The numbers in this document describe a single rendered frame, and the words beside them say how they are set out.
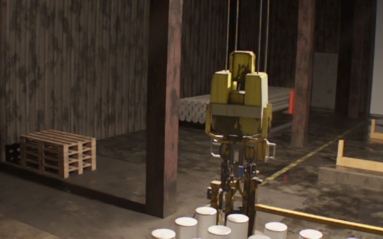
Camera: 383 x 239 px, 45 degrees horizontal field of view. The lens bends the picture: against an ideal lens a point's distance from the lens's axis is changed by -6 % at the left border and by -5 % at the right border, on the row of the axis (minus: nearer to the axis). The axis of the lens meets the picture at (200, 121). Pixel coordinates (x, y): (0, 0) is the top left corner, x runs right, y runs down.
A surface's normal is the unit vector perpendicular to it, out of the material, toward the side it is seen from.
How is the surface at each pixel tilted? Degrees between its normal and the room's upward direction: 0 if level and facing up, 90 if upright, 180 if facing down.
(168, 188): 90
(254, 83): 90
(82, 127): 90
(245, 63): 90
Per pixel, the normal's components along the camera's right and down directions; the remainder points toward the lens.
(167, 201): 0.86, 0.12
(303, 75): -0.51, 0.12
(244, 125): -0.25, 0.15
